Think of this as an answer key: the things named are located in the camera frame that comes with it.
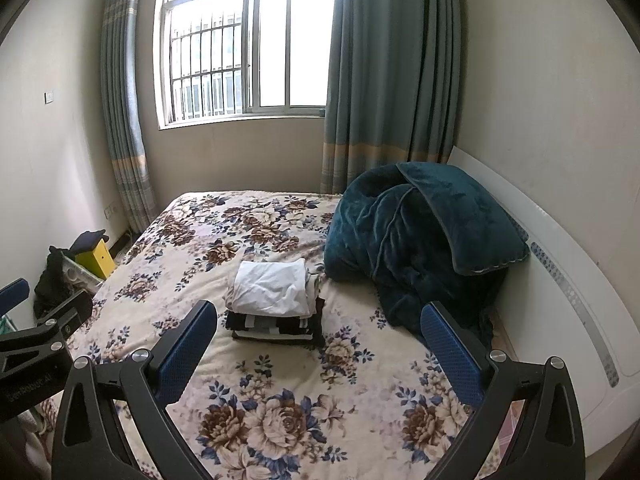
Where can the pink patterned cloth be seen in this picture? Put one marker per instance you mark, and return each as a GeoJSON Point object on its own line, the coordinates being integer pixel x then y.
{"type": "Point", "coordinates": [510, 430]}

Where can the wide teal curtain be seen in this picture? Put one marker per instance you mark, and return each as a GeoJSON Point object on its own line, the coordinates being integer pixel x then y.
{"type": "Point", "coordinates": [390, 85]}

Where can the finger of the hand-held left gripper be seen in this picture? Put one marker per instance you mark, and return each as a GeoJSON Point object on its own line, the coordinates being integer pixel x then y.
{"type": "Point", "coordinates": [15, 292]}
{"type": "Point", "coordinates": [60, 317]}

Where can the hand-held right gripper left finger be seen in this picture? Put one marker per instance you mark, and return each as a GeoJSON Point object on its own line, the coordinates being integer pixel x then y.
{"type": "Point", "coordinates": [185, 345]}

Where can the white wall switch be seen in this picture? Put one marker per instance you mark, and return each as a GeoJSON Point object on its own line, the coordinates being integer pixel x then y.
{"type": "Point", "coordinates": [49, 96]}

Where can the narrow teal curtain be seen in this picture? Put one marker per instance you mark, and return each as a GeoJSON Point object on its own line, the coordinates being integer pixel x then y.
{"type": "Point", "coordinates": [122, 110]}

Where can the black cloth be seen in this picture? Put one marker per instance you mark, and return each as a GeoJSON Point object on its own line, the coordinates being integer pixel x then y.
{"type": "Point", "coordinates": [90, 237]}

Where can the black clothes pile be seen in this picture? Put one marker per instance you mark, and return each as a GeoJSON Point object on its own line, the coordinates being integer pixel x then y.
{"type": "Point", "coordinates": [50, 280]}

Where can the wall outlet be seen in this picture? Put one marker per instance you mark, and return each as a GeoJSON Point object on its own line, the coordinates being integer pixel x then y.
{"type": "Point", "coordinates": [109, 210]}

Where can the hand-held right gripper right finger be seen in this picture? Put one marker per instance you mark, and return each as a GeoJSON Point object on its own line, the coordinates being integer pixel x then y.
{"type": "Point", "coordinates": [450, 355]}

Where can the window with security bars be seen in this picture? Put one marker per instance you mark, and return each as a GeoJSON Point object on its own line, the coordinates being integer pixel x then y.
{"type": "Point", "coordinates": [270, 45]}

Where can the black white striped garment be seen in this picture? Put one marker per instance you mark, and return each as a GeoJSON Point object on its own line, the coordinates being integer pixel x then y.
{"type": "Point", "coordinates": [275, 330]}

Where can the white t-shirt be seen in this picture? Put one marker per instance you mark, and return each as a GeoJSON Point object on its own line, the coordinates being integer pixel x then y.
{"type": "Point", "coordinates": [270, 285]}

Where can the white headboard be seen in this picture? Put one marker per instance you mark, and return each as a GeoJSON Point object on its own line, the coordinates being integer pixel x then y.
{"type": "Point", "coordinates": [550, 260]}

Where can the yellow box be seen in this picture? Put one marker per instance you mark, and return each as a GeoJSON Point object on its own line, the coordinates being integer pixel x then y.
{"type": "Point", "coordinates": [95, 261]}

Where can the white plastic container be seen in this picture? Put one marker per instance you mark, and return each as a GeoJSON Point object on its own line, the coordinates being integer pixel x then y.
{"type": "Point", "coordinates": [80, 279]}

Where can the teal plush blanket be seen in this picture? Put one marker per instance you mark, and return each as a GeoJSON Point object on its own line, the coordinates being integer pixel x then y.
{"type": "Point", "coordinates": [425, 235]}

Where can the floral bed sheet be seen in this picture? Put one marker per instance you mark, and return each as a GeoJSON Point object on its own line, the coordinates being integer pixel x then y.
{"type": "Point", "coordinates": [280, 410]}

